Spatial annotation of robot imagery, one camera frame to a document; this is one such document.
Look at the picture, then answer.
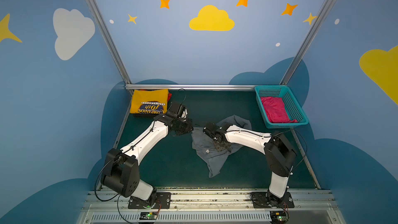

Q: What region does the grey t-shirt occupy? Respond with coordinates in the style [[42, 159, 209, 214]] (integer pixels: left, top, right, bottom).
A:
[[191, 115, 252, 178]]

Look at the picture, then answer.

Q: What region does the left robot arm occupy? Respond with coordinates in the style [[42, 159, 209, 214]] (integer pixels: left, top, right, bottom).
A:
[[100, 110, 193, 205]]

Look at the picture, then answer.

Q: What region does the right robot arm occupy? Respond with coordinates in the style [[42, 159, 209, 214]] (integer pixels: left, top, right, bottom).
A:
[[203, 123, 297, 201]]

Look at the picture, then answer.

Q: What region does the folded red t-shirt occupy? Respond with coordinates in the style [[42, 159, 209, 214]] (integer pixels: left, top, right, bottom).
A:
[[167, 92, 172, 101]]

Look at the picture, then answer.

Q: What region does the folded yellow t-shirt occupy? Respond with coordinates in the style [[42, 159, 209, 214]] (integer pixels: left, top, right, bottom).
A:
[[130, 89, 169, 115]]

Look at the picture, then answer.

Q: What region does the magenta t-shirt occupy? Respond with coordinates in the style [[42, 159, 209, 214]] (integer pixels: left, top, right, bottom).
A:
[[260, 97, 297, 123]]

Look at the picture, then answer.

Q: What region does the teal plastic basket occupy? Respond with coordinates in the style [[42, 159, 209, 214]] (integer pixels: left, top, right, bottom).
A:
[[255, 85, 309, 129]]

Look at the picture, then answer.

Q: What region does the right controller board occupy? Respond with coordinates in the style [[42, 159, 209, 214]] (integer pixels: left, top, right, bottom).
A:
[[270, 212, 289, 224]]

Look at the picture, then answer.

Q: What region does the controller board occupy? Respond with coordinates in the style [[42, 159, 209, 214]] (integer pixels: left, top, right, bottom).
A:
[[140, 212, 158, 221], [270, 212, 289, 224]]

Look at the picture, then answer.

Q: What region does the left controller board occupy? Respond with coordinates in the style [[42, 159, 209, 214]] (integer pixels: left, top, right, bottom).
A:
[[140, 212, 158, 221]]

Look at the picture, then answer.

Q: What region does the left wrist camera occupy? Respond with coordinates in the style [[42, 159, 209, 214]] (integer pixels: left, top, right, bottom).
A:
[[166, 102, 188, 119]]

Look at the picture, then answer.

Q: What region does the aluminium back rail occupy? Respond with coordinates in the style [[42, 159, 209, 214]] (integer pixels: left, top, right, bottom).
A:
[[125, 84, 258, 91]]

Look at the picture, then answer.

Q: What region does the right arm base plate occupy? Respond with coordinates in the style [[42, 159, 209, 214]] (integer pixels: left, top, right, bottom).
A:
[[249, 192, 295, 208]]

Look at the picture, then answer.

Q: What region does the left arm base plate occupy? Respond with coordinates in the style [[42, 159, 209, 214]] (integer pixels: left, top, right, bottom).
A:
[[128, 192, 172, 209]]

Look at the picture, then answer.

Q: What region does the front aluminium rail bed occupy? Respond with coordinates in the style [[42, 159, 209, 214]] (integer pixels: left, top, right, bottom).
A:
[[77, 187, 346, 224]]

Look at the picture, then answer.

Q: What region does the left aluminium post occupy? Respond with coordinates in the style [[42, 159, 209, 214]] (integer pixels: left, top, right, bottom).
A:
[[85, 0, 131, 85]]

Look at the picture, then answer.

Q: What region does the aluminium post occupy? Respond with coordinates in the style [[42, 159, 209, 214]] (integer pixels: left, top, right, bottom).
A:
[[85, 0, 131, 85], [280, 0, 337, 86]]

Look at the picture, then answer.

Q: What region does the right aluminium post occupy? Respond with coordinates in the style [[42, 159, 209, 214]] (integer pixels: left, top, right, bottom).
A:
[[280, 0, 337, 86]]

